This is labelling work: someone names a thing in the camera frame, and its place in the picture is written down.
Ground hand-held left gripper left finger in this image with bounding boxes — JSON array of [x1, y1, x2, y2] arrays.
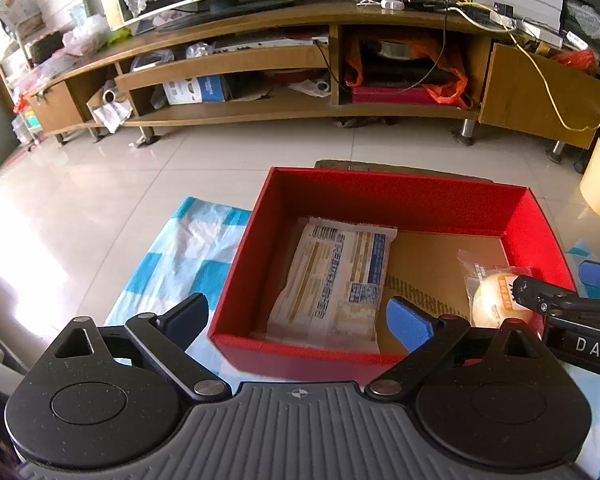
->
[[45, 292, 231, 403]]

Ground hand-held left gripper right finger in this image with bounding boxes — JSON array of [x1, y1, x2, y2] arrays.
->
[[365, 297, 546, 403]]

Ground red cardboard box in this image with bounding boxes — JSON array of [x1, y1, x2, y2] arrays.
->
[[207, 166, 578, 383]]

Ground round bun packet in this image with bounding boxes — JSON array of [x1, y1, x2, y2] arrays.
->
[[456, 249, 543, 331]]

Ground blue white checkered sheet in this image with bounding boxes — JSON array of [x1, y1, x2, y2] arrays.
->
[[102, 196, 600, 480]]

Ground white snack packet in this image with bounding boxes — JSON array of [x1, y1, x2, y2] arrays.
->
[[266, 216, 398, 343]]

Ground wooden TV cabinet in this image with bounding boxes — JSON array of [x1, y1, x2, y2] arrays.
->
[[22, 0, 600, 151]]

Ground crumpled white paper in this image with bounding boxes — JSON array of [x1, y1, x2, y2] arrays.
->
[[87, 100, 133, 133]]

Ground red plastic bag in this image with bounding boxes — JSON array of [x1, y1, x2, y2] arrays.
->
[[552, 50, 596, 71]]

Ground blue white carton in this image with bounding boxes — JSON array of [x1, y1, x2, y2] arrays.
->
[[162, 75, 233, 106]]

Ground flat red box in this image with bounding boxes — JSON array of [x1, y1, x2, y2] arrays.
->
[[352, 85, 438, 106]]

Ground orange plastic bag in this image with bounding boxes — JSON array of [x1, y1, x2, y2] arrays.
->
[[344, 35, 473, 110]]

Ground white power strip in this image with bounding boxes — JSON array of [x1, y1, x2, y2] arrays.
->
[[490, 12, 566, 48]]

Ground metal pot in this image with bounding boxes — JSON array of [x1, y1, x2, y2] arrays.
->
[[380, 40, 421, 58]]

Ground white plastic bags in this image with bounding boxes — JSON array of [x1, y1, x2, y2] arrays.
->
[[62, 14, 113, 56]]

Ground printed carton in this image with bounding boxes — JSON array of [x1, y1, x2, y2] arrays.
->
[[0, 0, 41, 26]]

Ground yellow cable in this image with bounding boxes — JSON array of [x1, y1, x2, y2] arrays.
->
[[395, 0, 600, 132]]

